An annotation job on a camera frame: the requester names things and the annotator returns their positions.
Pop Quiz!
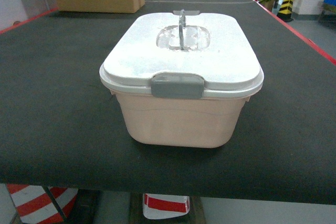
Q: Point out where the white lid with grey handle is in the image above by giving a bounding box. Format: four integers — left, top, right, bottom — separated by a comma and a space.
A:
99, 13, 264, 99

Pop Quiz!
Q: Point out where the pink plastic storage box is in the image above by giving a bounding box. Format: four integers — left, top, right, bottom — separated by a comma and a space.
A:
109, 88, 251, 148

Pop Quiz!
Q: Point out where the red white cone under table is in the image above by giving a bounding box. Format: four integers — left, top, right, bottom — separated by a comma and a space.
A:
142, 194, 190, 220

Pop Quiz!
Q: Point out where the yellow black striped bollard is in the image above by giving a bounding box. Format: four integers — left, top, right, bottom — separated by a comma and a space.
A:
277, 0, 293, 23

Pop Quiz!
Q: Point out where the red white striped cone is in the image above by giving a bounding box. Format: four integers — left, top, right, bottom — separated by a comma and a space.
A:
6, 184, 78, 223

